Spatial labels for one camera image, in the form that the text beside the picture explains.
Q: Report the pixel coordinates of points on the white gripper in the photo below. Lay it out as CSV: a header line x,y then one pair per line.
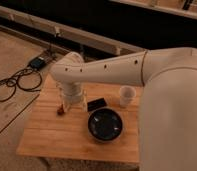
x,y
71,93

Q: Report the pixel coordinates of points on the black ceramic bowl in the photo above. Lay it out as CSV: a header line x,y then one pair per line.
x,y
105,124

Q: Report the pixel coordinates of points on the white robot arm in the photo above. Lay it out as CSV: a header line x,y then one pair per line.
x,y
167,116

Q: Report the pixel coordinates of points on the small black box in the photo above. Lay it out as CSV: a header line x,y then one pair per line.
x,y
95,104

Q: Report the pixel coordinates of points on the wooden table board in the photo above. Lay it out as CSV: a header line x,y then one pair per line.
x,y
47,134

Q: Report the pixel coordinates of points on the black power adapter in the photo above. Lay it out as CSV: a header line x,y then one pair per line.
x,y
37,63

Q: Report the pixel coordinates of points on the white paper cup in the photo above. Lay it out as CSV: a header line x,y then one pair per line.
x,y
127,94

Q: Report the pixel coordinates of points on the brown wooden-handled tool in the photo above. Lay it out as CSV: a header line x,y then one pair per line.
x,y
60,110

